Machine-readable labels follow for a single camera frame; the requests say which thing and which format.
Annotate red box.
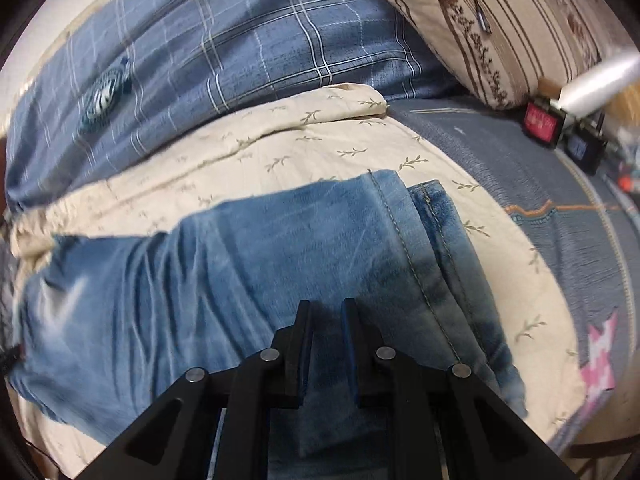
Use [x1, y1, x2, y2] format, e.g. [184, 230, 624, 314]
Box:
[523, 100, 564, 149]

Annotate striped floral pillow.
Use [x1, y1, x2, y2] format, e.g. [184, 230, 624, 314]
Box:
[352, 0, 620, 111]

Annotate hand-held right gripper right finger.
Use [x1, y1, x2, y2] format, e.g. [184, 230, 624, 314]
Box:
[341, 298, 572, 480]

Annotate grey blue bed sheet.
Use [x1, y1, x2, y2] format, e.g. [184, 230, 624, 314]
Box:
[387, 96, 640, 457]

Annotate cream leaf print blanket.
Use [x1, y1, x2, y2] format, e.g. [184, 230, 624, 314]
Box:
[10, 82, 587, 479]

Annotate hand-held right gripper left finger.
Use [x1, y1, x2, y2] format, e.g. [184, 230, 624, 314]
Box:
[80, 300, 316, 480]

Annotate dark blue box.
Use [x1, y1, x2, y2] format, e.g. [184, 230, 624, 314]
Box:
[565, 131, 609, 175]

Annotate blue denim pants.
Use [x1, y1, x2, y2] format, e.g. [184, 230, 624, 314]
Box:
[7, 169, 529, 463]

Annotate blue plaid quilt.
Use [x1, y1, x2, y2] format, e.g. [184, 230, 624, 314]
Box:
[4, 0, 461, 213]

